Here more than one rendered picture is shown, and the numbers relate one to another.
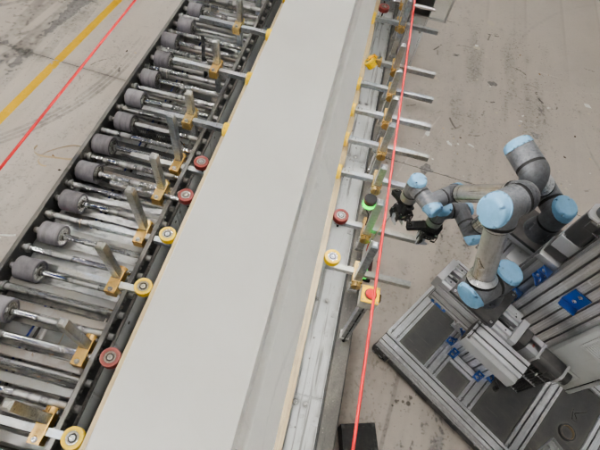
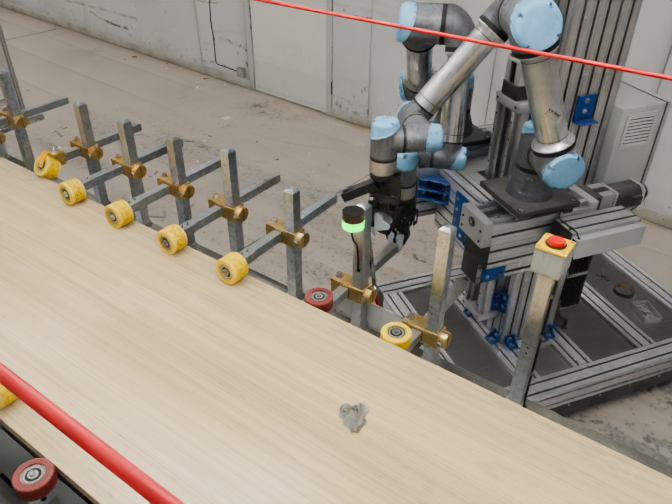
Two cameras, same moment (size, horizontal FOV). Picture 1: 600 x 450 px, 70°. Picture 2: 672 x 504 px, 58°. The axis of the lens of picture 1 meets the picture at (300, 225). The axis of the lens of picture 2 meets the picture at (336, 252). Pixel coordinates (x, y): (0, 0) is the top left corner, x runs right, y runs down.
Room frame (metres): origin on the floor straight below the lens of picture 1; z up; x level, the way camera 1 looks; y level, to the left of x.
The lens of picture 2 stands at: (0.51, 0.90, 1.98)
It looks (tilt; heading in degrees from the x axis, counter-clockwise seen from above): 35 degrees down; 302
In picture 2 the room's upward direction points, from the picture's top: 1 degrees clockwise
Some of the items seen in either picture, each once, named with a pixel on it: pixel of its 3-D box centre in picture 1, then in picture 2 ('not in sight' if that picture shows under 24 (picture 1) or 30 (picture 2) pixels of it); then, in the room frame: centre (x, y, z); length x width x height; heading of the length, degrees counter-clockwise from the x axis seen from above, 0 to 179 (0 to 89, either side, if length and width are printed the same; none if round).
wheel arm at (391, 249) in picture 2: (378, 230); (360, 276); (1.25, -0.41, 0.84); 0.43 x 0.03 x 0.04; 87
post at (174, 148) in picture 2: (384, 127); (182, 199); (1.96, -0.38, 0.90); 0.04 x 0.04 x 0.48; 87
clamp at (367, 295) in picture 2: (365, 230); (353, 289); (1.23, -0.34, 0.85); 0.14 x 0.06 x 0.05; 177
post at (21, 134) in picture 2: (400, 30); (18, 125); (2.96, -0.43, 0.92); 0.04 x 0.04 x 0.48; 87
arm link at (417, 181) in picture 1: (415, 186); (385, 138); (1.22, -0.46, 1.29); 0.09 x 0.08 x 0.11; 38
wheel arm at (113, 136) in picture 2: (407, 69); (102, 140); (2.49, -0.49, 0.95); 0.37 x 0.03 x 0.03; 87
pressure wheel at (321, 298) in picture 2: (339, 220); (319, 310); (1.26, -0.20, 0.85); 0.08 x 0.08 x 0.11
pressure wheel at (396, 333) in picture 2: (330, 261); (395, 346); (1.01, -0.19, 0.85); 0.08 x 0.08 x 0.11
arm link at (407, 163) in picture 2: (441, 212); (405, 166); (1.24, -0.64, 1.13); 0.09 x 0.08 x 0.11; 112
